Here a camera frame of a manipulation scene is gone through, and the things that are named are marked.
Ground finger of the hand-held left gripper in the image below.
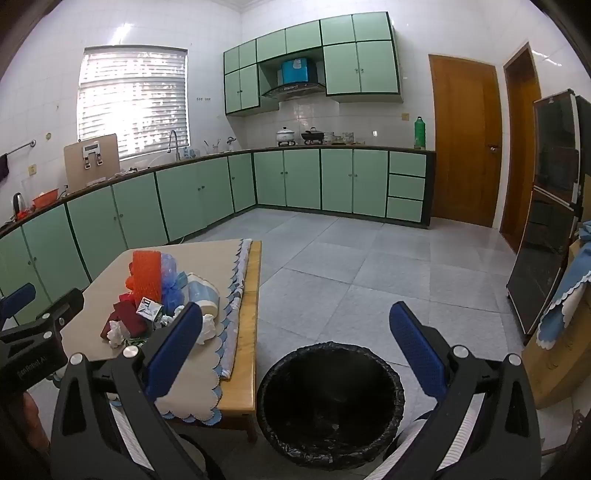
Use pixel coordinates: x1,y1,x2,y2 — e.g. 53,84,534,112
0,282,37,325
0,287,86,345

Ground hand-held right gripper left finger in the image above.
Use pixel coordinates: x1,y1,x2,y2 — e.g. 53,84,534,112
50,302,218,480

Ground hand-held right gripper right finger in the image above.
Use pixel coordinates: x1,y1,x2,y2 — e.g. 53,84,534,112
389,301,542,480

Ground dark red packet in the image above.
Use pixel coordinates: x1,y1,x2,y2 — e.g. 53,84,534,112
113,300,153,335

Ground white and blue container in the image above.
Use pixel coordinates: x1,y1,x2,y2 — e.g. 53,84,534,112
178,272,220,317

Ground blue plastic bag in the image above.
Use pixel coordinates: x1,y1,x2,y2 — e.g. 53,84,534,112
159,253,190,317

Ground orange mesh bag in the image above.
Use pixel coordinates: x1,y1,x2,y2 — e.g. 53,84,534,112
124,249,164,308

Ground black lined trash bin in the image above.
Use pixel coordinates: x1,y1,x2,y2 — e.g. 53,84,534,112
256,342,406,472

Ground person's left forearm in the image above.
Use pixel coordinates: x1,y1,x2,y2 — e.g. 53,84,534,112
21,391,52,457

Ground grey patterned cloth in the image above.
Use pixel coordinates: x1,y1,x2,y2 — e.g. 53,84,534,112
217,239,254,381

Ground wooden table with beige cloth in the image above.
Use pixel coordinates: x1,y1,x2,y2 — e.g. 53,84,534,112
55,237,252,423

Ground red basin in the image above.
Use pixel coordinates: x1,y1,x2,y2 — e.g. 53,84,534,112
31,188,61,208

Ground cardboard box on counter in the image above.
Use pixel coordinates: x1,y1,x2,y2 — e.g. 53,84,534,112
64,134,121,191

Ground blue scalloped cloth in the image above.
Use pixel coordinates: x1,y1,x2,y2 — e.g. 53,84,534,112
536,220,591,349

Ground black glass cabinet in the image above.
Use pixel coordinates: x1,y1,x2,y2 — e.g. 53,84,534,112
506,90,591,335

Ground green base cabinets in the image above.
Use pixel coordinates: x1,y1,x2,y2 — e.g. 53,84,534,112
0,148,437,319

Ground wooden door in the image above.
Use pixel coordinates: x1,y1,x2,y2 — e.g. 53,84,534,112
428,54,503,228
500,42,542,252

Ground white window blind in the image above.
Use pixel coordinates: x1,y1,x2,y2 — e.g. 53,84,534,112
78,46,190,160

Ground black range hood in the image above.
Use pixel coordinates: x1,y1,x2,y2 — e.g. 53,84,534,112
260,82,327,101

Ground blue box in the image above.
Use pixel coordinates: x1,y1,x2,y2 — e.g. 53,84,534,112
281,58,310,86

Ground metal towel rail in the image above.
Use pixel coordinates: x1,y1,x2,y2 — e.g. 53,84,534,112
0,139,37,160

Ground green wall cabinets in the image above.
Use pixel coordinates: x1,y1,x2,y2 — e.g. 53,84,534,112
223,11,404,116

